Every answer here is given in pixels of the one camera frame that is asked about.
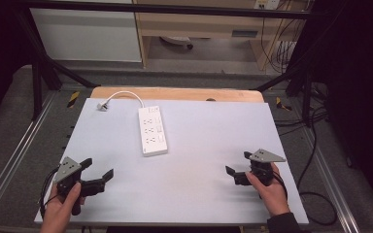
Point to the yellow black tape strip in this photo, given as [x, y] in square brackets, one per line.
[282, 104]
[73, 99]

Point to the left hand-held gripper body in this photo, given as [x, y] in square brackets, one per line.
[68, 168]

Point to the light grey board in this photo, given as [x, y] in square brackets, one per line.
[204, 187]

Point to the white plug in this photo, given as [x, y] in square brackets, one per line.
[102, 106]

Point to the wall socket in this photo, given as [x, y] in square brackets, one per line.
[266, 4]

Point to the wooden desk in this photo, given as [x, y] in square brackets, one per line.
[204, 26]

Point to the aluminium rail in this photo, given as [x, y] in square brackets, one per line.
[333, 187]
[16, 155]

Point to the person's right hand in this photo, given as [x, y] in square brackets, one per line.
[272, 194]

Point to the white power strip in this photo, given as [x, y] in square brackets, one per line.
[152, 130]

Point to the office chair base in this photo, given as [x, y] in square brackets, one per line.
[178, 40]

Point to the white cabinet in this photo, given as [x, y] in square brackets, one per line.
[84, 35]

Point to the black metal frame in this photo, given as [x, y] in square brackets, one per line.
[175, 9]

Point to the person's left hand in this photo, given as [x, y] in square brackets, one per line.
[57, 212]

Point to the wooden table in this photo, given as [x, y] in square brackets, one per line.
[181, 94]

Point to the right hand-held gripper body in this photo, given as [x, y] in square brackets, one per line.
[261, 168]

